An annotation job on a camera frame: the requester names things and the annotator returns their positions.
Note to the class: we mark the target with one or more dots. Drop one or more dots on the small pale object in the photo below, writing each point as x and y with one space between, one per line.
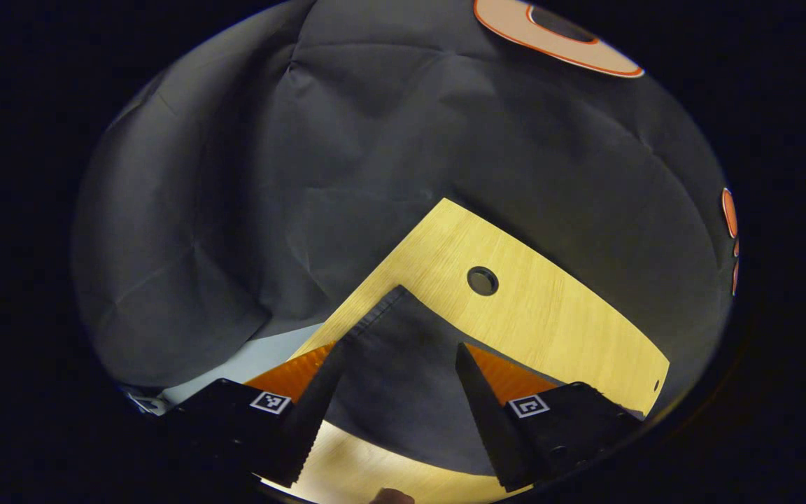
145 404

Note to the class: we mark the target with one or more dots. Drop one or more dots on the black backdrop cloth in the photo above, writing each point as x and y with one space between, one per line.
305 175

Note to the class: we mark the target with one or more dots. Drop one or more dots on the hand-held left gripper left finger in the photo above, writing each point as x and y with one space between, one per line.
315 420

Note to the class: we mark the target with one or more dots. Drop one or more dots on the dark denim jeans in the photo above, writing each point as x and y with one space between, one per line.
403 378

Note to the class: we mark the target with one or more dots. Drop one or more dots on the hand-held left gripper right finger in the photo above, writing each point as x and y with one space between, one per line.
487 420

